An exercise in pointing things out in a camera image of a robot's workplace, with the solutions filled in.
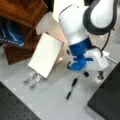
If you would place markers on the white and blue gripper body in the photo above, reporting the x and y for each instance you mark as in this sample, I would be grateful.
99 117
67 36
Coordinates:
85 56

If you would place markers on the metal binder clips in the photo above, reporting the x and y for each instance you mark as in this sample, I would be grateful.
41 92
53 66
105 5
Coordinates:
33 76

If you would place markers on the blue book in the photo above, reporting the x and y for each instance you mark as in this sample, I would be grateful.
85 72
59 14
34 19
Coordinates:
10 33

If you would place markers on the brown wooden shelf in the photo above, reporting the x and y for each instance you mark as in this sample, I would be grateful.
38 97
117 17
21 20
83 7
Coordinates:
27 14

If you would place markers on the black lidded drawer box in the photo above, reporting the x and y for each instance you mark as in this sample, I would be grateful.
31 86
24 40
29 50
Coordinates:
106 100

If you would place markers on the white spiral notebook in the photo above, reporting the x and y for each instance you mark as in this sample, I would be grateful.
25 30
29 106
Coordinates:
45 54

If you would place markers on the black pen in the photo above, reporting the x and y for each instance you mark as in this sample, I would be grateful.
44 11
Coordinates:
70 92

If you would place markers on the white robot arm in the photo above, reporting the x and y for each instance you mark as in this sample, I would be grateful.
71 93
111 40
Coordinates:
77 20

